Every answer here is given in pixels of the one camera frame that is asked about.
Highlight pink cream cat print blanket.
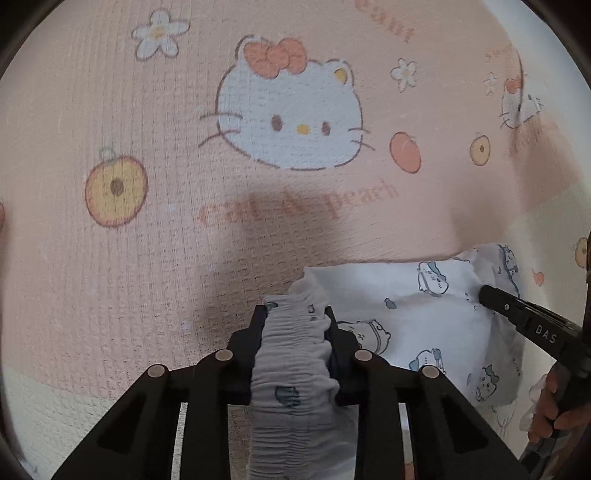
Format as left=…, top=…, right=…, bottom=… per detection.
left=0, top=0, right=591, bottom=480

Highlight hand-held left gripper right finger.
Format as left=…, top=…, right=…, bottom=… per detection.
left=324, top=305, right=532, bottom=480

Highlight white cartoon print pants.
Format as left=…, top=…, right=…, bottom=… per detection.
left=248, top=242, right=525, bottom=480

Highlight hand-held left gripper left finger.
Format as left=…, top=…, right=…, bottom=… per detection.
left=51, top=305, right=269, bottom=480

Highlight person's right hand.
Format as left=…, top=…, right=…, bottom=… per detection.
left=529, top=369, right=591, bottom=444

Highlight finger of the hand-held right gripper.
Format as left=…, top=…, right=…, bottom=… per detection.
left=479, top=284, right=523, bottom=324

